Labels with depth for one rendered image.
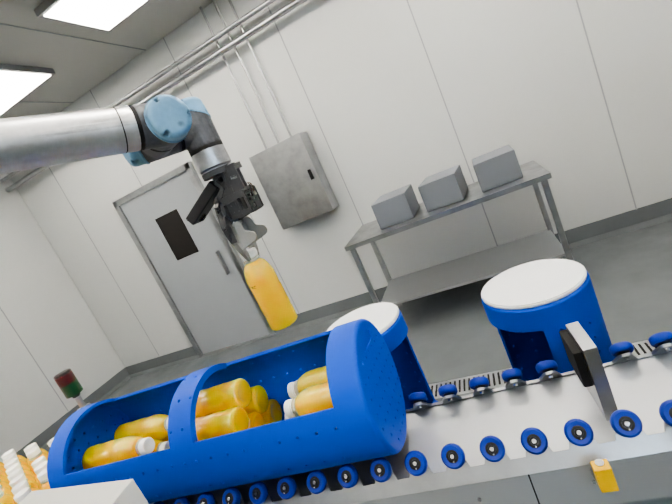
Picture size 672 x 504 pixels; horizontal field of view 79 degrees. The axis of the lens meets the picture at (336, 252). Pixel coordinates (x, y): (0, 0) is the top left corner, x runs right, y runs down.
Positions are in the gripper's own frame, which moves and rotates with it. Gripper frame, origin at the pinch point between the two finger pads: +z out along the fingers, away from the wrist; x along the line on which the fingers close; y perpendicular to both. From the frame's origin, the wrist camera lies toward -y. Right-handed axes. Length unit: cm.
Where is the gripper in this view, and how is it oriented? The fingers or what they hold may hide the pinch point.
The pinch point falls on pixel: (249, 253)
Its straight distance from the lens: 96.5
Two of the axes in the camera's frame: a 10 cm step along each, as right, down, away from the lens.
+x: 2.0, -3.0, 9.3
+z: 4.0, 8.9, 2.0
